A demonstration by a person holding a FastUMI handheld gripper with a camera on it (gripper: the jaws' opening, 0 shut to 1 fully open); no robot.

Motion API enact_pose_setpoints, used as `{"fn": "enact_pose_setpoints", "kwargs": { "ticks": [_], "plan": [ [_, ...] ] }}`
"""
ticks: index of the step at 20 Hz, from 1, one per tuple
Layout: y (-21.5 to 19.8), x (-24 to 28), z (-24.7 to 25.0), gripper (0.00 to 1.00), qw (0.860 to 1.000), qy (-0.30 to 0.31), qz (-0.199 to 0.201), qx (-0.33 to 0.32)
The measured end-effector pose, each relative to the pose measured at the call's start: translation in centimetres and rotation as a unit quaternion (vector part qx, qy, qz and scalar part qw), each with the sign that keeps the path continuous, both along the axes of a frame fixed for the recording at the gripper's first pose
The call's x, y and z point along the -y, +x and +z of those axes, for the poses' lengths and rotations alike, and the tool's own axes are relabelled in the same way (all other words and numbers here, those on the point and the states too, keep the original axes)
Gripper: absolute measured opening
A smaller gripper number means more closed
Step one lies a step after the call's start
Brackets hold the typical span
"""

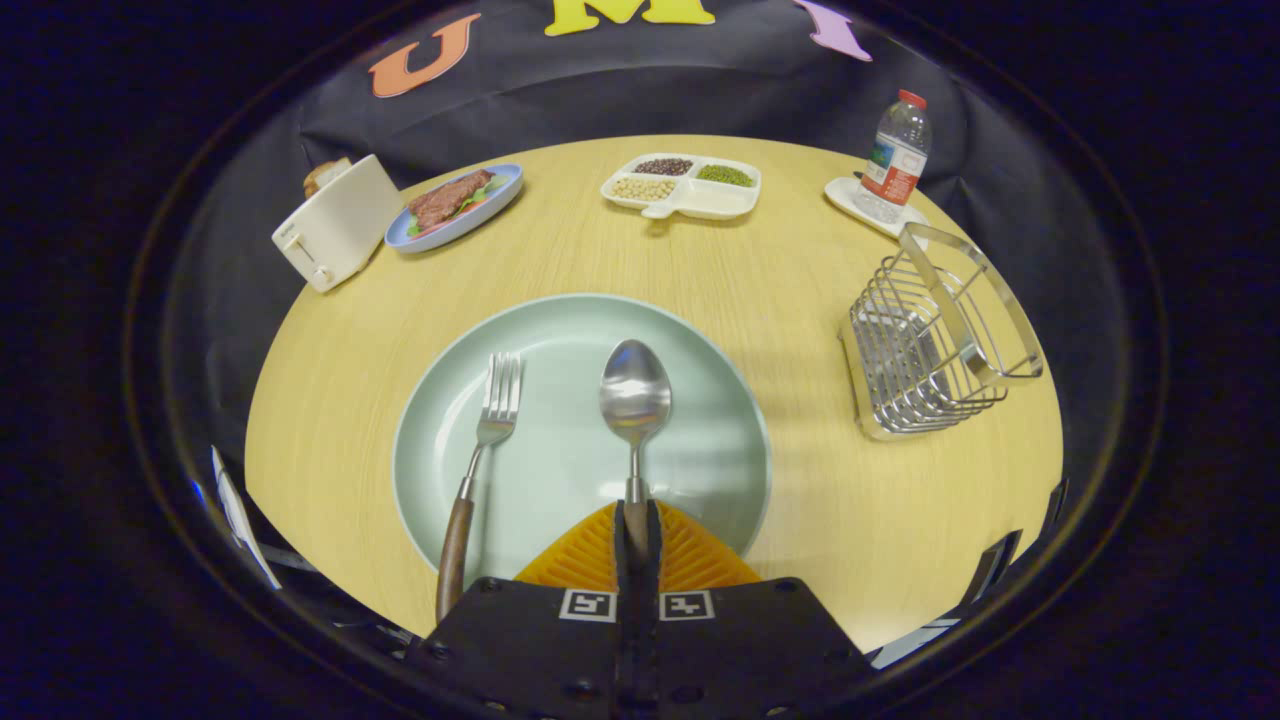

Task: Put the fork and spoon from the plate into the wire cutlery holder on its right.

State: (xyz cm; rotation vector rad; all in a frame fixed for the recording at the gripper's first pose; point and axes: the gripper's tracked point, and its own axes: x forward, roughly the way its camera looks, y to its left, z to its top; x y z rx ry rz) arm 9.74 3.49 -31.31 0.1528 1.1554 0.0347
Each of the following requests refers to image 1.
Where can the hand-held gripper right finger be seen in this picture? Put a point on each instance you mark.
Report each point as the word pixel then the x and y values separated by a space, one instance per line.
pixel 652 620

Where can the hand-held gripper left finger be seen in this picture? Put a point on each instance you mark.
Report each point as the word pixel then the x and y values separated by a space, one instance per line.
pixel 625 620

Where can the pale green plate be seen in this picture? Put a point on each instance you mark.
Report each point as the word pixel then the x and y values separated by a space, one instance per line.
pixel 560 450

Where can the blue plate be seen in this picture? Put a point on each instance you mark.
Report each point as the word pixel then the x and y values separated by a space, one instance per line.
pixel 480 222

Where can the white divided tray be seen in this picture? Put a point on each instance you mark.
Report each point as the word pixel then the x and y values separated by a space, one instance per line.
pixel 720 200

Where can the pale soybeans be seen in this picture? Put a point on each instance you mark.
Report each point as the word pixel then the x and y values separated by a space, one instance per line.
pixel 642 188

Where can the green mung beans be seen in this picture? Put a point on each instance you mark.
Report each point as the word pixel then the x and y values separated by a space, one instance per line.
pixel 725 176

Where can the green lettuce leaf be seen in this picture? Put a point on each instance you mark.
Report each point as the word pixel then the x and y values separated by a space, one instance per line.
pixel 488 190

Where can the dark brown beans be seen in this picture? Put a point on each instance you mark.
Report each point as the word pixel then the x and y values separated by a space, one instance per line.
pixel 662 166

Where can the brown steak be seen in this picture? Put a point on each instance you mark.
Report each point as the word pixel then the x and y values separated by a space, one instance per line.
pixel 445 198

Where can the white coaster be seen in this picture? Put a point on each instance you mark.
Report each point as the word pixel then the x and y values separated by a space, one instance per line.
pixel 845 195

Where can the white toaster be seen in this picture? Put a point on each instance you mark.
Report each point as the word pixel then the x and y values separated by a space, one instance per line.
pixel 340 225

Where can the clear plastic water bottle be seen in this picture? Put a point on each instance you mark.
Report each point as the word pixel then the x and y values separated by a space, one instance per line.
pixel 893 160

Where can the black backdrop cloth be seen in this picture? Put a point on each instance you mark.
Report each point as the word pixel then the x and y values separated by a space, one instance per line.
pixel 600 90

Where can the toasted bread slice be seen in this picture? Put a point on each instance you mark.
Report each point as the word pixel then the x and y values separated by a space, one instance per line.
pixel 322 178

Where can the black rectangular bracket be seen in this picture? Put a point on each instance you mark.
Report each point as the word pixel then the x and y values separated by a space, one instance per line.
pixel 992 568
pixel 1056 505

